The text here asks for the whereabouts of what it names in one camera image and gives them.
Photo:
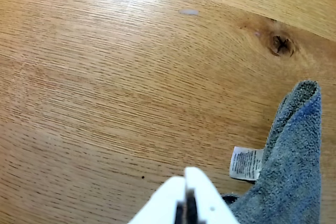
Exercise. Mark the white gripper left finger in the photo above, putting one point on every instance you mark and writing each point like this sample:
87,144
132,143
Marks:
160,203

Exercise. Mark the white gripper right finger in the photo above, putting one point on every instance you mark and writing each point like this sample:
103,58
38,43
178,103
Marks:
210,203

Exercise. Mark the grey microfibre cloth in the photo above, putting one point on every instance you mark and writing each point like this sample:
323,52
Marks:
291,171

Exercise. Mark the small white liquid spill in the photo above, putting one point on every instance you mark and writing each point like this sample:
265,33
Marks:
188,12

